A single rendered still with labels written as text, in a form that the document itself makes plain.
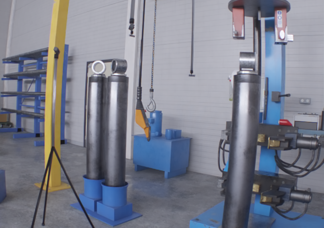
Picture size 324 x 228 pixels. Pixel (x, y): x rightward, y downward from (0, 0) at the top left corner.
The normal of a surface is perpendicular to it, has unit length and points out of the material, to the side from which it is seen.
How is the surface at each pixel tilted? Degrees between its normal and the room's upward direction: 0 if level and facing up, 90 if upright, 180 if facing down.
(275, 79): 90
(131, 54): 90
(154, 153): 90
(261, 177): 90
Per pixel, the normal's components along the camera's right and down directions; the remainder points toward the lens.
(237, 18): -0.36, 0.01
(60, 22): 0.78, 0.05
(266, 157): -0.62, 0.00
